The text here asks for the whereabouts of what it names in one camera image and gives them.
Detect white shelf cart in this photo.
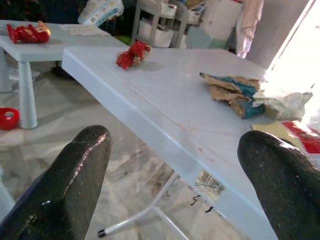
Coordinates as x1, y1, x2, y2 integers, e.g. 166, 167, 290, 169
130, 0, 201, 49

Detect white diaper pack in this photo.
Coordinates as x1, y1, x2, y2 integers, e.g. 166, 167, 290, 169
77, 0, 125, 27

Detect low white plastic table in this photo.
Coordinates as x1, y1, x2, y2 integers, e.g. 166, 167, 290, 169
0, 19, 129, 130

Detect green plastic item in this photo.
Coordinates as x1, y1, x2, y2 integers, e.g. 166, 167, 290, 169
119, 34, 132, 46

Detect red and gold toy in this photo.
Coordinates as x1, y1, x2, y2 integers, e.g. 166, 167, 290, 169
6, 20, 52, 45

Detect white folding table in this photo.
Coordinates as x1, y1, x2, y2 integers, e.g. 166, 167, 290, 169
61, 45, 320, 240

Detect red and white packet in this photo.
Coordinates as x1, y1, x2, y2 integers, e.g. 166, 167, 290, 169
251, 119, 320, 157

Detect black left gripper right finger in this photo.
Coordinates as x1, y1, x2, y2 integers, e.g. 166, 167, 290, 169
237, 129, 320, 240

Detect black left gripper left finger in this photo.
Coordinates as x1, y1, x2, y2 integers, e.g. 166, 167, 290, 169
0, 124, 113, 240

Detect crumpled red wrapper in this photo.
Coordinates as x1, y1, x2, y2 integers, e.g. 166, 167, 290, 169
115, 40, 153, 71

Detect crumpled brown and blue paper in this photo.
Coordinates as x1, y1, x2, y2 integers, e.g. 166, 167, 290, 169
199, 72, 267, 120

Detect white printed paper sheet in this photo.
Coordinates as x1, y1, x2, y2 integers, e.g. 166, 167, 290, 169
59, 23, 111, 37

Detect hanging white pink cloth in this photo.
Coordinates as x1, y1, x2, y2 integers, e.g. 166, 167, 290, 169
235, 0, 265, 60

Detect pale green child chair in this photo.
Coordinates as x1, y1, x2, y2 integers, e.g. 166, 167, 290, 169
185, 24, 238, 55

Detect crumpled white wrapper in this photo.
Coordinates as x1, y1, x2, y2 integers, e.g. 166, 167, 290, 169
251, 90, 314, 121

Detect red ring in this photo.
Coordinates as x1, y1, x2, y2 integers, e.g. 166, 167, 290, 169
0, 107, 21, 131

